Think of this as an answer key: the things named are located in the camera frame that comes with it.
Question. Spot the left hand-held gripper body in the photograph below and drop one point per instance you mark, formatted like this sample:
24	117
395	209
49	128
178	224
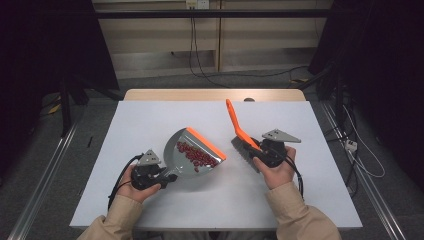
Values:
146	176

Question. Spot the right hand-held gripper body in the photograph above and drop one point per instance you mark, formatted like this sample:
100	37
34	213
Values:
273	153

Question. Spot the grey dustpan with orange edge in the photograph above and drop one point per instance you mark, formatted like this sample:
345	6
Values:
176	160

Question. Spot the orange hand brush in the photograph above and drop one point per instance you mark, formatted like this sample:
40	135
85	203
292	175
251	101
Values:
236	125

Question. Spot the red kidney beans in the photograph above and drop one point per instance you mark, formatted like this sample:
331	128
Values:
196	156

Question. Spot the person's left hand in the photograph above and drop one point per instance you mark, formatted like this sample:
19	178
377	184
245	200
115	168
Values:
140	195

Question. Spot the person's right hand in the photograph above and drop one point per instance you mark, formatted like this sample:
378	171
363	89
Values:
278	176

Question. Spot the white table cover sheet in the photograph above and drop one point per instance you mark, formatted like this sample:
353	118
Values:
200	206

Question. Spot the white power adapter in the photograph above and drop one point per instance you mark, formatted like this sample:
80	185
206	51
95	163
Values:
351	145

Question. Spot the black metal stand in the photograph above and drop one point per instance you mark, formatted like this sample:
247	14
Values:
65	106

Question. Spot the black horizontal bar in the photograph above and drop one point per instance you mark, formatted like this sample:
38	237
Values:
213	13

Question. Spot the black curtain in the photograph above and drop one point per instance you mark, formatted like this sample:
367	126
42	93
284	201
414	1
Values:
43	50
383	50

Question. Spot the aluminium floor rail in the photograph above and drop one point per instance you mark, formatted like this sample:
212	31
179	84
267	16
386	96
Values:
366	186
43	186

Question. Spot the white wall power socket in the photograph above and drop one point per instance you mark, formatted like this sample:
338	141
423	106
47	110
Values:
197	4

